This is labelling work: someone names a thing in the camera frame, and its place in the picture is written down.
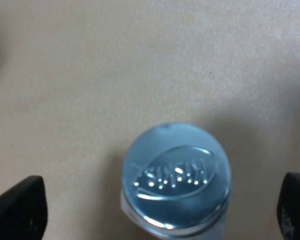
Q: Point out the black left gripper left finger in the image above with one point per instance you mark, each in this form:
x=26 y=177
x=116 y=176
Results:
x=24 y=210

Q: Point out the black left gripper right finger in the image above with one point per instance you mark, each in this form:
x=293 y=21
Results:
x=288 y=207

